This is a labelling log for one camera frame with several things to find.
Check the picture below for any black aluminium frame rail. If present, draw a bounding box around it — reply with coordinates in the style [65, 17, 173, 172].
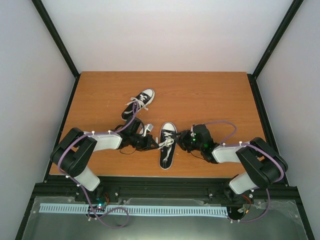
[32, 174, 301, 208]

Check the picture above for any left black frame post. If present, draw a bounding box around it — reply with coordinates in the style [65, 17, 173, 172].
[31, 0, 81, 79]

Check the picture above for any green lit circuit board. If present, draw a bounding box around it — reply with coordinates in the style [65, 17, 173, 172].
[94, 192, 110, 211]

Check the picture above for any black canvas sneaker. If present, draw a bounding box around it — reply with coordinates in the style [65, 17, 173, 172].
[158, 122, 178, 170]
[121, 88, 155, 121]

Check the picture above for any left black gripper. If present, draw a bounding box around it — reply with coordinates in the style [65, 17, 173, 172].
[130, 133, 159, 152]

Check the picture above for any white lace of sneaker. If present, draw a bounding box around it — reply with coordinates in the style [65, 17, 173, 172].
[159, 130, 176, 169]
[124, 93, 151, 113]

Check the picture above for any black frame post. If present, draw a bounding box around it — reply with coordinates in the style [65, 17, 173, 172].
[31, 0, 81, 79]
[252, 0, 304, 80]

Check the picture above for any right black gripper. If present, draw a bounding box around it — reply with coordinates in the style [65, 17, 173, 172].
[172, 129, 204, 153]

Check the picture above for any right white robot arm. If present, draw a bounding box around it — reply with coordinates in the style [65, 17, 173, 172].
[173, 124, 288, 198]

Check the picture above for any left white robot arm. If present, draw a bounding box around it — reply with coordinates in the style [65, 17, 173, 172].
[50, 116, 159, 202]

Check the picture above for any right black frame post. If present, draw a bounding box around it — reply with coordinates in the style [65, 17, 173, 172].
[252, 0, 304, 80]

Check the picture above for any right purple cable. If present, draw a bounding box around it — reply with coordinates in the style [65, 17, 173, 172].
[203, 120, 289, 224]

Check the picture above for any light blue slotted cable duct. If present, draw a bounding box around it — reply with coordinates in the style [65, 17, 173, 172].
[38, 203, 228, 218]

